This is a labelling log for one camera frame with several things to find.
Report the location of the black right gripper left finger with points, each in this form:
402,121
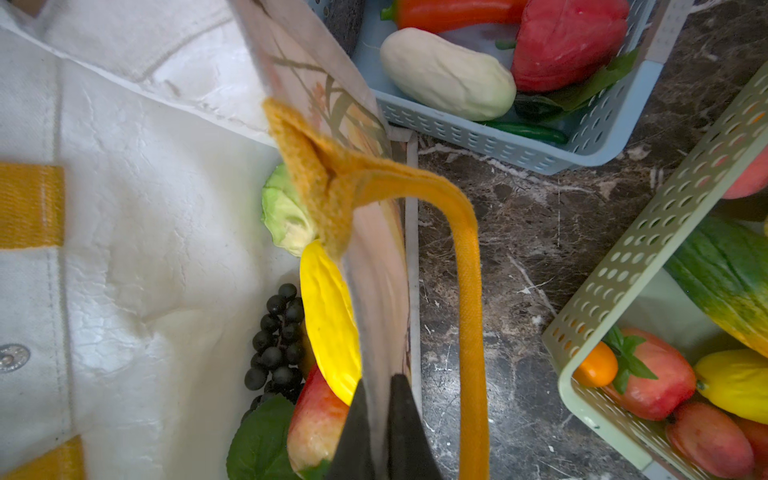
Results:
353,459

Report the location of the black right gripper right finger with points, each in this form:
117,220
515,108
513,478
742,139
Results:
410,456

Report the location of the red apple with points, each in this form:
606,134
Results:
316,427

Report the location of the green leafy vegetable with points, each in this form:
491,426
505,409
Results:
259,447

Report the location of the black grape bunch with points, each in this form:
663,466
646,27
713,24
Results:
279,350

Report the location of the yellow mango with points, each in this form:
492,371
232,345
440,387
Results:
329,322

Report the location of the green cabbage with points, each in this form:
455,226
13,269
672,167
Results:
284,214

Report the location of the green plastic basket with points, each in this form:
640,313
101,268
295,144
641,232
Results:
630,286

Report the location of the white grocery bag yellow handles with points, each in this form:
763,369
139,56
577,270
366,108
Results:
136,137

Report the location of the red bell pepper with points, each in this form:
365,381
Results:
562,42

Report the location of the small orange tangerine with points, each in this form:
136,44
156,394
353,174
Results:
599,368

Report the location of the red strawberry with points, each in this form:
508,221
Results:
653,379

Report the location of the small yellow lemon fruit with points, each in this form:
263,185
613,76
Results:
735,381

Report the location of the white eggplant lower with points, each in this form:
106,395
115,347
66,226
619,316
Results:
447,77

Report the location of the blue plastic basket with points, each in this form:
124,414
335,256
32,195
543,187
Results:
586,126

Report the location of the red chili pepper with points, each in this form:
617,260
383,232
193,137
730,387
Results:
437,16

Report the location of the pink peach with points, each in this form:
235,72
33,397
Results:
752,180

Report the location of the dark eggplant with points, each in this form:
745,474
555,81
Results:
344,21

